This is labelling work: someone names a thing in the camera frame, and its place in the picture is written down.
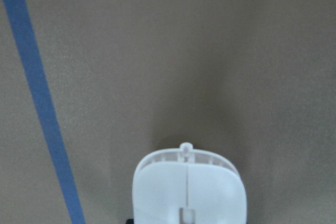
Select white computer mouse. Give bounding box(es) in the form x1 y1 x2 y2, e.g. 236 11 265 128
132 142 248 223

